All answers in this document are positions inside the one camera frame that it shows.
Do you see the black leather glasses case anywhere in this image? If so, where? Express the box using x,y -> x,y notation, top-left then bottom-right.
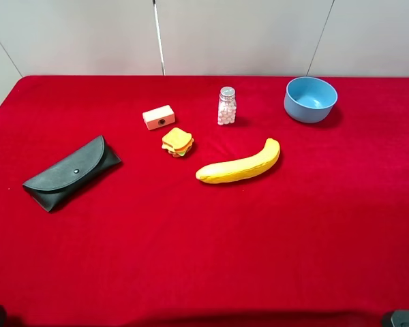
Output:
22,135 -> 121,212

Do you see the blue bowl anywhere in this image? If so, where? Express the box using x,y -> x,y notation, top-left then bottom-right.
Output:
284,76 -> 338,124

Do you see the black object bottom right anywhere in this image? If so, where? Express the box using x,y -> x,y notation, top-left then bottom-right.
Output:
381,310 -> 409,327

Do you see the pink white block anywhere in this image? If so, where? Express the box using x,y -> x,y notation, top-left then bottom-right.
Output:
142,105 -> 176,130

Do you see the clear bottle of white pills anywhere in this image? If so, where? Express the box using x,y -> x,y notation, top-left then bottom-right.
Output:
217,87 -> 237,125

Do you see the red tablecloth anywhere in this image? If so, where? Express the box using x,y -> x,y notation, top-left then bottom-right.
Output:
0,76 -> 409,326

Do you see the toy sandwich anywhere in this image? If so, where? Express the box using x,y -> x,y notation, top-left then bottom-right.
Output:
162,127 -> 194,157

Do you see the yellow toy banana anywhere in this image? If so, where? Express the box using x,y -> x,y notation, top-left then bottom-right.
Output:
196,138 -> 280,184

